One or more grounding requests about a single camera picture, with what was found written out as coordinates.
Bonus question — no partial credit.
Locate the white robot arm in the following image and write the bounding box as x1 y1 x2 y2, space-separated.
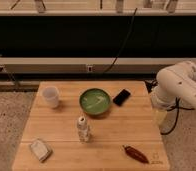
150 61 196 125

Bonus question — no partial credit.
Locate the translucent white plastic cup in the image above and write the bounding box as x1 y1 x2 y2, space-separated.
42 86 59 108

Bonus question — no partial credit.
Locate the green bowl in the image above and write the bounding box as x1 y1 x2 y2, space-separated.
79 88 111 116

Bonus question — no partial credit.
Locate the black cable beside table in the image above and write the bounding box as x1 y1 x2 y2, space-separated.
160 97 195 136

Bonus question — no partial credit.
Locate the white wall outlet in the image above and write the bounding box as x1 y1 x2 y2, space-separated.
88 66 93 72

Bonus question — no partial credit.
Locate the black hanging cable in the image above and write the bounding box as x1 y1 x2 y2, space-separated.
102 7 139 74

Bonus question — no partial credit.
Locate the white wrapped snack packet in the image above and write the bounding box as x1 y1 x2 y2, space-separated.
29 139 53 163

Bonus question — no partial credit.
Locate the black smartphone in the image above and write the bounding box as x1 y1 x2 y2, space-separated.
113 89 131 106

